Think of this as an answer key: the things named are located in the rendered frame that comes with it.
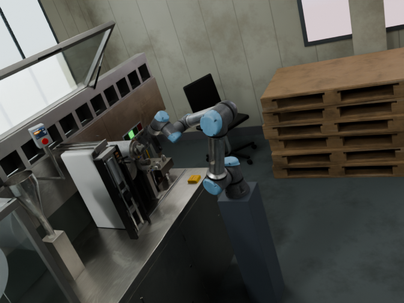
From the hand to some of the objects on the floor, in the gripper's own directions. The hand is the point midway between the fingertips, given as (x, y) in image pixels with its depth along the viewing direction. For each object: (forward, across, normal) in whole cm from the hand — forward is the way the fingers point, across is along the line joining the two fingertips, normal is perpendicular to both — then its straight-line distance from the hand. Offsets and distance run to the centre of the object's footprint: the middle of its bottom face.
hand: (142, 153), depth 242 cm
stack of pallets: (+14, -193, +148) cm, 244 cm away
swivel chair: (+112, -191, +66) cm, 231 cm away
